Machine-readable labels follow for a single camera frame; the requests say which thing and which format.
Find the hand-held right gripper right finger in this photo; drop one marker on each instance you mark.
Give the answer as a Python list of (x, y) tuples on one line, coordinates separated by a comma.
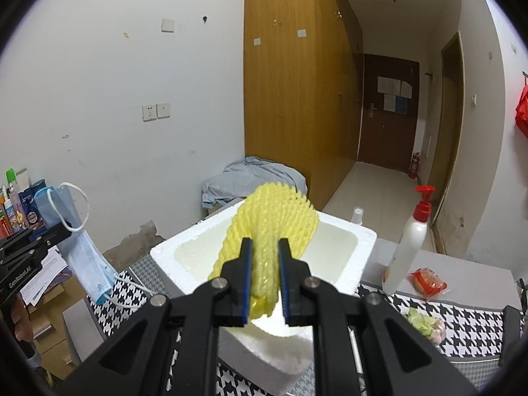
[(283, 280)]

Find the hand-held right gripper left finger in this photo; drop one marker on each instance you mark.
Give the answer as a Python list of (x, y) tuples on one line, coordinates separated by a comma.
[(246, 280)]

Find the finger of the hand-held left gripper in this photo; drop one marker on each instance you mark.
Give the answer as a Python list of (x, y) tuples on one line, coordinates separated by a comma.
[(37, 241)]

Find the blue face mask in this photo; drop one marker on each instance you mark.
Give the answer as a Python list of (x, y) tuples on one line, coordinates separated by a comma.
[(88, 264)]

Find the yellow foam fruit net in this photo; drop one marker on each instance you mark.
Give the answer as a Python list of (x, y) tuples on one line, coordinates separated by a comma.
[(268, 222)]

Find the person's left hand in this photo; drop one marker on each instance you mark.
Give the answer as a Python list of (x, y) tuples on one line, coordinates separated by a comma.
[(20, 321)]

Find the printed paper sheets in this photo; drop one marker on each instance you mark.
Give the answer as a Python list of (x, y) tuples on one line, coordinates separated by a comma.
[(47, 274)]

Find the row of toiletry bottles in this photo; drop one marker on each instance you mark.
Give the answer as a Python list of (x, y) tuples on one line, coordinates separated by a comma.
[(20, 210)]

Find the wooden drawer cabinet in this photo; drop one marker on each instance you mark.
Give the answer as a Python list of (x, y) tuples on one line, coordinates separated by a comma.
[(49, 326)]

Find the blue spray bottle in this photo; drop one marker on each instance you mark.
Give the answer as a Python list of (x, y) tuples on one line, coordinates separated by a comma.
[(358, 215)]

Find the grey-blue crumpled cloth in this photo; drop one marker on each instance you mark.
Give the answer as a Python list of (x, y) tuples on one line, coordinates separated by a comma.
[(247, 177)]

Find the white pump bottle red cap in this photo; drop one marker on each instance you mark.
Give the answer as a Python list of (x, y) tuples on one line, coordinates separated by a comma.
[(406, 251)]

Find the red snack packet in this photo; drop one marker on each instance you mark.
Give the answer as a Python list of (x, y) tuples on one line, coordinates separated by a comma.
[(427, 282)]

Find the green snack packet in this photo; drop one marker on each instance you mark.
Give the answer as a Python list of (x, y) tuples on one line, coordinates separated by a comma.
[(425, 324)]

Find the wooden wardrobe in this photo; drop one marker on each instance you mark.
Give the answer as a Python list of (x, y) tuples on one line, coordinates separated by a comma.
[(280, 111)]

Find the dark brown entrance door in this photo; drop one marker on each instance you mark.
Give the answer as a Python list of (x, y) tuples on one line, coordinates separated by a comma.
[(379, 140)]

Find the red fire extinguisher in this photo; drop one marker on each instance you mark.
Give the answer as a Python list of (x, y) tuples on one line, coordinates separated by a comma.
[(414, 167)]

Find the houndstooth tablecloth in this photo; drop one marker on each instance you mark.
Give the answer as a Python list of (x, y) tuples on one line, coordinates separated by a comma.
[(474, 321)]

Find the blue paper notice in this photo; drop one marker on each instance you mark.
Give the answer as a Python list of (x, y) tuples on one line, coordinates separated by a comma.
[(401, 104)]

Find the white paper notice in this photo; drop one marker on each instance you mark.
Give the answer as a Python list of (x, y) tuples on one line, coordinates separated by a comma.
[(406, 89), (389, 85)]

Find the light wooden side door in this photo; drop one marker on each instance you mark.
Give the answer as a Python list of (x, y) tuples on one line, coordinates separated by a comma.
[(449, 132)]

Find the black phone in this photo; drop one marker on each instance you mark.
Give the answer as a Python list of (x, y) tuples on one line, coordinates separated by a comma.
[(511, 330)]

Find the red plastic bag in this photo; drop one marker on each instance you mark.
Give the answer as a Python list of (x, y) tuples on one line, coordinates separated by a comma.
[(523, 111)]

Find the white wall socket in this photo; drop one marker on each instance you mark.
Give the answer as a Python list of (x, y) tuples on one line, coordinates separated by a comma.
[(163, 110), (149, 112)]

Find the white wall cover plate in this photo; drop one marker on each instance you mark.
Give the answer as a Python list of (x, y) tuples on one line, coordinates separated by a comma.
[(167, 25)]

